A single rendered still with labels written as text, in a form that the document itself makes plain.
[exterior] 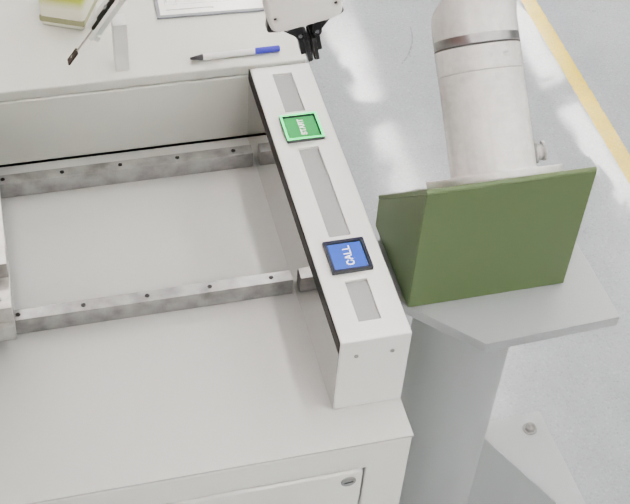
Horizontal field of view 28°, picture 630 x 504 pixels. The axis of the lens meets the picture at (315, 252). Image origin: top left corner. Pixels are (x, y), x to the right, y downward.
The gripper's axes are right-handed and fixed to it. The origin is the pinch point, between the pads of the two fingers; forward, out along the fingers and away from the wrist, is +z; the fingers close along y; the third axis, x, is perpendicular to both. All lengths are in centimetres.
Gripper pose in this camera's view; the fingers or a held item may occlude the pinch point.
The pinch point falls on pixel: (309, 43)
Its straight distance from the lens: 174.1
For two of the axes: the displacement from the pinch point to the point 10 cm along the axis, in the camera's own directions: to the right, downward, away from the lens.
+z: 1.5, 6.4, 7.6
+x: -2.4, -7.2, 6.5
